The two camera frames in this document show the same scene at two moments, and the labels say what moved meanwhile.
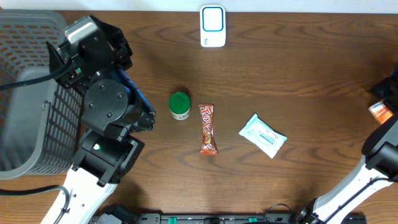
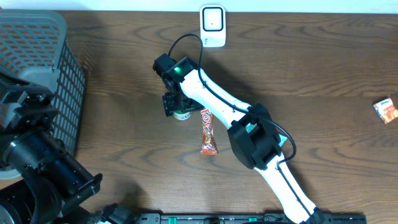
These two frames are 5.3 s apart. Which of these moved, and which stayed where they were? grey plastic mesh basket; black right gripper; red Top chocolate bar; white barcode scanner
Moved: black right gripper
Stayed: red Top chocolate bar; white barcode scanner; grey plastic mesh basket
